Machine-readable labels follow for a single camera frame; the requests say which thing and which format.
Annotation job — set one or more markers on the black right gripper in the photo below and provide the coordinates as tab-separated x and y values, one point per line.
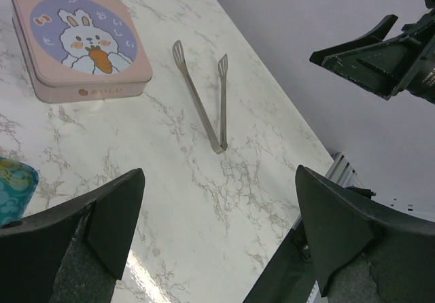
387	67

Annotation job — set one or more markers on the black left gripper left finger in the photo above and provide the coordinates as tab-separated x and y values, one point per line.
75	251

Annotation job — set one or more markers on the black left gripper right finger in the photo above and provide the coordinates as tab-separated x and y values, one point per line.
363	251

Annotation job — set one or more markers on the metal tongs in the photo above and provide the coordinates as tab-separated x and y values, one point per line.
210	100

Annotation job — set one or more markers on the square tin lid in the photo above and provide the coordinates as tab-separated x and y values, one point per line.
73	42

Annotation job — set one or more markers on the pink chocolate tin box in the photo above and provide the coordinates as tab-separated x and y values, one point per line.
81	91

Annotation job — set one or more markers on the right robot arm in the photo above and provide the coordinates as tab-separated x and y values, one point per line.
387	67

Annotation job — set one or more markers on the teal floral tray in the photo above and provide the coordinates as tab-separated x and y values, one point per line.
18	184

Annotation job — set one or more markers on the slotted cable duct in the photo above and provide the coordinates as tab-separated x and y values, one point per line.
342	173

